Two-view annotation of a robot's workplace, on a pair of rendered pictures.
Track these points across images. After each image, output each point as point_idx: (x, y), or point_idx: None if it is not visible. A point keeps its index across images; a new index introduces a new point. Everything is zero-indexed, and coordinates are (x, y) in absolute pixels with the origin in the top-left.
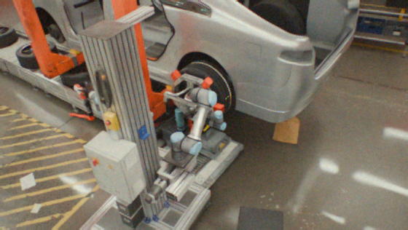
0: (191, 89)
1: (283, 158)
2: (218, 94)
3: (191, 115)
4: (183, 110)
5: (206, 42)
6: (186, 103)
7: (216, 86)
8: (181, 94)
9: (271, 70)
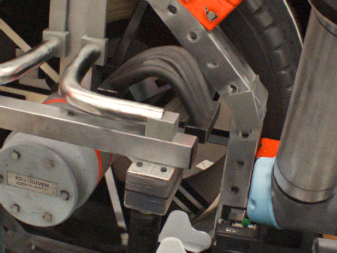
0: (91, 41)
1: None
2: (278, 78)
3: (143, 232)
4: (34, 211)
5: None
6: (92, 137)
7: (267, 15)
8: (20, 73)
9: None
